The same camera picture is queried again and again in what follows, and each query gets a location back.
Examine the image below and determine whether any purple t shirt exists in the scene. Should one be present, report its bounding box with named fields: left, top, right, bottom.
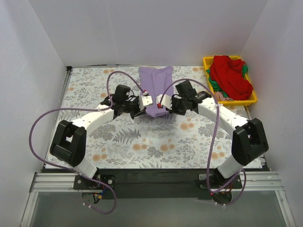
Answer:
left=139, top=66, right=173, bottom=118

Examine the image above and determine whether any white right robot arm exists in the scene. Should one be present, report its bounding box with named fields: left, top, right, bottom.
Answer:
left=166, top=79, right=269, bottom=190

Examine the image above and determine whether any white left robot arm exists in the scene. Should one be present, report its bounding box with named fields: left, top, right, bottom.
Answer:
left=50, top=85, right=152, bottom=189

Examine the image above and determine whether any floral patterned table mat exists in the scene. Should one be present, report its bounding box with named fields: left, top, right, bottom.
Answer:
left=44, top=65, right=267, bottom=169

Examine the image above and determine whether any pink t shirt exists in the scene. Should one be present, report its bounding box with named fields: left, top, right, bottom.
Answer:
left=214, top=91, right=234, bottom=101

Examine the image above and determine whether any red t shirt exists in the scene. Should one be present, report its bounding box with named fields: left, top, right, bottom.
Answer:
left=206, top=55, right=253, bottom=100

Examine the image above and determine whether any green t shirt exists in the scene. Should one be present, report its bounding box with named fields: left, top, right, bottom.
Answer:
left=208, top=64, right=249, bottom=97

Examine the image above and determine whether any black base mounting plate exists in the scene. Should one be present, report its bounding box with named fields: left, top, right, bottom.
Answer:
left=73, top=168, right=243, bottom=201

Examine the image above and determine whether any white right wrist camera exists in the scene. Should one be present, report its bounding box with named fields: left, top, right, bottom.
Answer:
left=156, top=94, right=172, bottom=110

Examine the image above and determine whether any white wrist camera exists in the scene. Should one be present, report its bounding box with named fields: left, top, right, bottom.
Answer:
left=156, top=94, right=172, bottom=110
left=139, top=90, right=153, bottom=110

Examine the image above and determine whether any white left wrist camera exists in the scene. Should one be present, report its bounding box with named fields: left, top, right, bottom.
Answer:
left=139, top=90, right=153, bottom=110

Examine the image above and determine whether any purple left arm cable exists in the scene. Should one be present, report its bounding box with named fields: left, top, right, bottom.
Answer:
left=28, top=70, right=149, bottom=215

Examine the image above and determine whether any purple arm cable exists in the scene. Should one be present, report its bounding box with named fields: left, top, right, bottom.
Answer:
left=28, top=70, right=149, bottom=215
left=157, top=79, right=247, bottom=207

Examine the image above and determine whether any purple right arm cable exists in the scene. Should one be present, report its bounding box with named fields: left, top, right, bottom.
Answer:
left=157, top=79, right=247, bottom=207

